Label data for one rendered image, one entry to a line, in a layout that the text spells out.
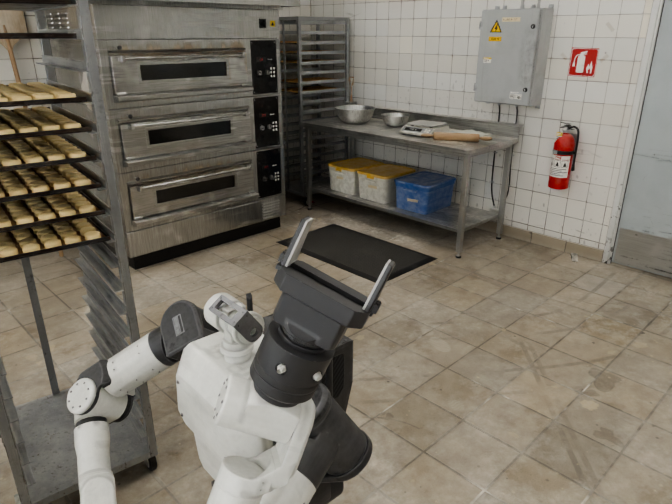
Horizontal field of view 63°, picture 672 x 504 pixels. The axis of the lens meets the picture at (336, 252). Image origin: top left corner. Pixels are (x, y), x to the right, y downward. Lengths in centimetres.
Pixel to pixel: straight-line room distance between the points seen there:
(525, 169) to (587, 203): 58
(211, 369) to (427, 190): 378
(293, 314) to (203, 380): 45
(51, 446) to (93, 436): 124
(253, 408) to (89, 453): 69
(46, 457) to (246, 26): 334
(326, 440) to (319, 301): 34
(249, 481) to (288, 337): 19
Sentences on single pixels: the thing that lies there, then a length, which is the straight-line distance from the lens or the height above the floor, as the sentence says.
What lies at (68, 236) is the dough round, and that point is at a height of 106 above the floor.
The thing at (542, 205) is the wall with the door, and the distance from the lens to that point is 488.
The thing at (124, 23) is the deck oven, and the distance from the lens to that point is 414.
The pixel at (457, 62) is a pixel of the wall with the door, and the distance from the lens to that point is 515.
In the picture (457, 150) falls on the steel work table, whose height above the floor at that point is 86.
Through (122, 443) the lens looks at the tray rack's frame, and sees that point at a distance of 248.
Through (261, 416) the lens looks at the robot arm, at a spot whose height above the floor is 125.
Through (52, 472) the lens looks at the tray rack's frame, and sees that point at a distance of 246.
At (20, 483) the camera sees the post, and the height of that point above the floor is 25.
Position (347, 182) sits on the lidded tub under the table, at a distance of 527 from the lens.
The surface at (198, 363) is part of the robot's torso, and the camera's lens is 109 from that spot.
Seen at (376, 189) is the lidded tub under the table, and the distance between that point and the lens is 503.
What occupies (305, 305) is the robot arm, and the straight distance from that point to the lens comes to 63.
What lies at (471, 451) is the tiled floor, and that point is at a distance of 259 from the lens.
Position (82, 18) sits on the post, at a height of 172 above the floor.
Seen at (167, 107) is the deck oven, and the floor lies 118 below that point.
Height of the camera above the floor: 169
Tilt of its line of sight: 22 degrees down
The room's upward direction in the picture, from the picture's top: straight up
